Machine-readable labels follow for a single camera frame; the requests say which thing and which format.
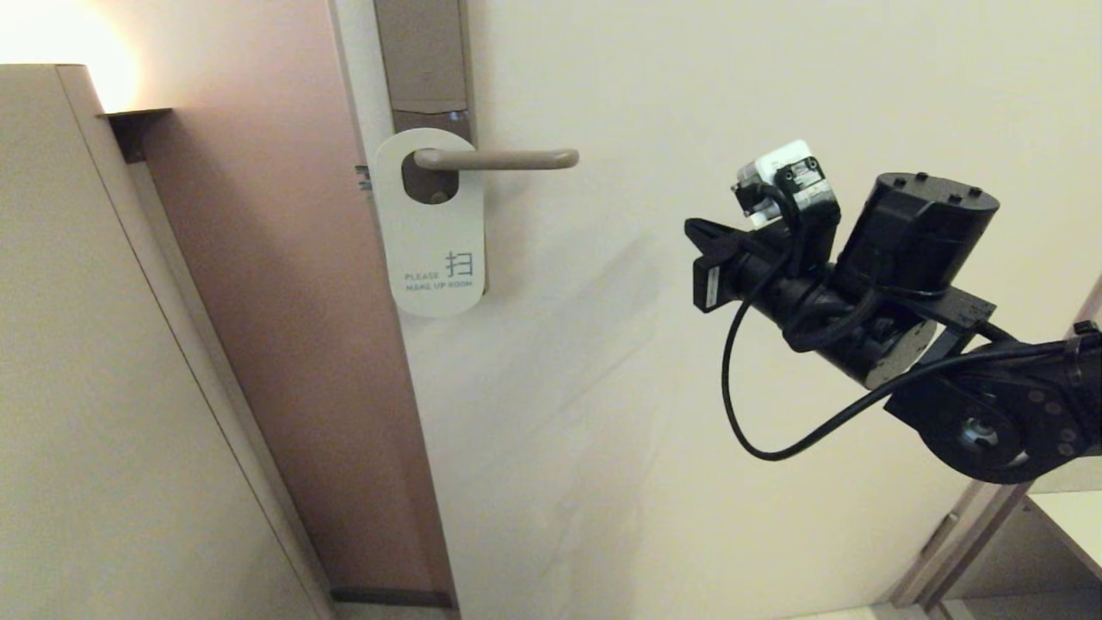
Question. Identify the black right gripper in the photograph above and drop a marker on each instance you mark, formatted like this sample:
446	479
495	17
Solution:
719	288

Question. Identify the blue do-not-disturb door sign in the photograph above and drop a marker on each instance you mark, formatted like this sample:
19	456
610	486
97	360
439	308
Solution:
430	232

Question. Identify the white door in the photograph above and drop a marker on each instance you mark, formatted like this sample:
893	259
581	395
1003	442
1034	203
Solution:
603	430

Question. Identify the brown door lock plate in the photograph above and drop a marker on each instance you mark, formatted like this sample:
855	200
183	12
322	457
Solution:
422	52

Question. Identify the small metal latch plate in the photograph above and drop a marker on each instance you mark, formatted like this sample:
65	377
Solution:
363	181

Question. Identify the dark baseboard strip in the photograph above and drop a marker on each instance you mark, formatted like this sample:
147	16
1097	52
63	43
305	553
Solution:
387	598

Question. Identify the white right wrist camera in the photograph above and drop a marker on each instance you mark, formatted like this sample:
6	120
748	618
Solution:
775	159

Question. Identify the black right camera bracket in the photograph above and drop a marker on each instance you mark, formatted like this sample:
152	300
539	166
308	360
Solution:
818	215

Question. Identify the brown frame hinge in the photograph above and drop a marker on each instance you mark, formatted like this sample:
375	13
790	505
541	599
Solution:
938	534

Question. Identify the brown closet door frame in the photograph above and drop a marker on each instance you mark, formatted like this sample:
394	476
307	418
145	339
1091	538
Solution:
973	534

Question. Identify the dark wall lamp bracket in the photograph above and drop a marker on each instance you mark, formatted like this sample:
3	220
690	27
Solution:
138	129

